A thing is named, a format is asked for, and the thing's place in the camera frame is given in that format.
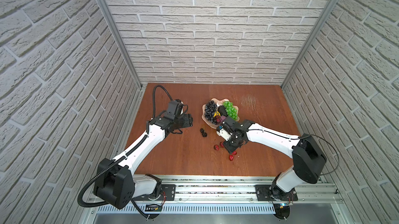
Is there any green grape bunch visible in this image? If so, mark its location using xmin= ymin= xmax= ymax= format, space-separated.
xmin=223 ymin=101 xmax=238 ymax=120

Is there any black fake avocado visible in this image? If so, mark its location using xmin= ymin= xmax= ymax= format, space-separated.
xmin=218 ymin=105 xmax=228 ymax=117

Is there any black cherry pair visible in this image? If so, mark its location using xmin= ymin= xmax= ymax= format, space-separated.
xmin=200 ymin=128 xmax=207 ymax=137

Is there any dark purple grape bunch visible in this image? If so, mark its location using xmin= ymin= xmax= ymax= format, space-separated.
xmin=205 ymin=100 xmax=218 ymax=125

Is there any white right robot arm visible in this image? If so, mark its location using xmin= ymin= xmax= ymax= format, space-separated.
xmin=216 ymin=117 xmax=327 ymax=201

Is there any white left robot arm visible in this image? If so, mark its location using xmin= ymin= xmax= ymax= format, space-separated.
xmin=93 ymin=99 xmax=193 ymax=209

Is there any pink scalloped fruit bowl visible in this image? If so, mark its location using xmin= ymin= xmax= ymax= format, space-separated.
xmin=202 ymin=98 xmax=240 ymax=129

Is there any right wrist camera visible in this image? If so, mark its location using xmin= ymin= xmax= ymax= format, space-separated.
xmin=216 ymin=126 xmax=231 ymax=141

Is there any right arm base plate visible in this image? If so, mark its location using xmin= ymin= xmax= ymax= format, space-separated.
xmin=255 ymin=185 xmax=298 ymax=202

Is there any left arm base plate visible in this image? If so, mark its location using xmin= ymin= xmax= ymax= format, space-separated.
xmin=135 ymin=184 xmax=176 ymax=201

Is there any aluminium mounting rail frame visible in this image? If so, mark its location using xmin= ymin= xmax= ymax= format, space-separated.
xmin=74 ymin=175 xmax=353 ymax=224

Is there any black corrugated cable conduit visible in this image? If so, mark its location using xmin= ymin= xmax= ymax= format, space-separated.
xmin=77 ymin=84 xmax=174 ymax=208

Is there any left aluminium corner post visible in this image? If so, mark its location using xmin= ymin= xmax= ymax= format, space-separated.
xmin=96 ymin=0 xmax=143 ymax=90

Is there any aluminium corner post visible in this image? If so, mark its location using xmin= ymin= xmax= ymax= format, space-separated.
xmin=281 ymin=0 xmax=339 ymax=90
xmin=96 ymin=0 xmax=143 ymax=90

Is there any right aluminium corner post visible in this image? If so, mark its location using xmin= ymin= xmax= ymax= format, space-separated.
xmin=281 ymin=0 xmax=339 ymax=90

